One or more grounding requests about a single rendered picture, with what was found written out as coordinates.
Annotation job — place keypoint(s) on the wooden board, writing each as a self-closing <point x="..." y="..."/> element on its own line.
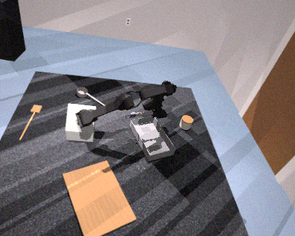
<point x="98" y="200"/>

